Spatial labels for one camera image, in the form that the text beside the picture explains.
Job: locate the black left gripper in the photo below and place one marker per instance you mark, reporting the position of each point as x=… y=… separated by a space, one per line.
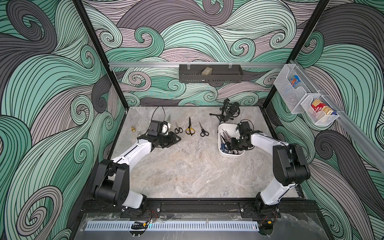
x=172 y=140

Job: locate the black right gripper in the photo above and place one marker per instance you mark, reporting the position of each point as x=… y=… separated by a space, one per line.
x=235 y=145

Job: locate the small black scissors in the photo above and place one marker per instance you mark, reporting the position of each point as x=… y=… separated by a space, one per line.
x=178 y=129

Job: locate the yellow black handled scissors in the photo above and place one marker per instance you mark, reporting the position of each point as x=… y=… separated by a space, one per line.
x=189 y=130

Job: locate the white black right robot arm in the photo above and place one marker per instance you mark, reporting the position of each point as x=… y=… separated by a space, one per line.
x=290 y=167

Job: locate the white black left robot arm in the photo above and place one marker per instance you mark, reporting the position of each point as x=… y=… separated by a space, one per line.
x=112 y=180

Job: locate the pink bladed scissors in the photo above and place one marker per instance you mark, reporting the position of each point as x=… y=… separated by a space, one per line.
x=227 y=139

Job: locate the white plastic storage box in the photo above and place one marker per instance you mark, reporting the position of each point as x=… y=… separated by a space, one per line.
x=233 y=133

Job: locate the beige sponge block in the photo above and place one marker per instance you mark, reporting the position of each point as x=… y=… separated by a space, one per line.
x=207 y=71

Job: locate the blue red small packet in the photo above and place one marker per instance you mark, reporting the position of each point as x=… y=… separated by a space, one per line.
x=295 y=81

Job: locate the red yellow small boxes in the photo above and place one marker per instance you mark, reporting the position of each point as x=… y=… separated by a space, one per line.
x=320 y=106

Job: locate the white perforated strip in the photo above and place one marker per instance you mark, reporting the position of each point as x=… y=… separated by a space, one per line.
x=216 y=226

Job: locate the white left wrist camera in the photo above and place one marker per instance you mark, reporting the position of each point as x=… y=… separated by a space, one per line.
x=165 y=128

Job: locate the blue handled scissors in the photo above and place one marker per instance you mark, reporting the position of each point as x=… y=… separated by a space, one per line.
x=224 y=148

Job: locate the black wall shelf tray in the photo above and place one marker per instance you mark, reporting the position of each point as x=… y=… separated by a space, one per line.
x=221 y=74

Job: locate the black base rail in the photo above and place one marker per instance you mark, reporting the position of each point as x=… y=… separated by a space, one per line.
x=167 y=208

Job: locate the clear wall bin far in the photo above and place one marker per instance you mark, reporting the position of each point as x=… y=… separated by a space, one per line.
x=291 y=97

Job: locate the clear wall bin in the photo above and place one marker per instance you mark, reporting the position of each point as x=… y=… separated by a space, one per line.
x=319 y=119
x=291 y=97

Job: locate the clear wall bin near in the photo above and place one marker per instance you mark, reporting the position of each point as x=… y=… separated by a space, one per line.
x=319 y=119

